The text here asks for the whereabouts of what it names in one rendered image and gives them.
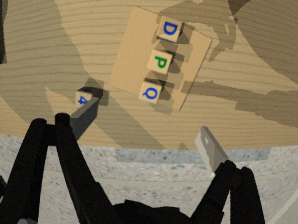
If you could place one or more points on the tan mat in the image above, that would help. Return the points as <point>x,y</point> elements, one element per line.
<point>131,64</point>

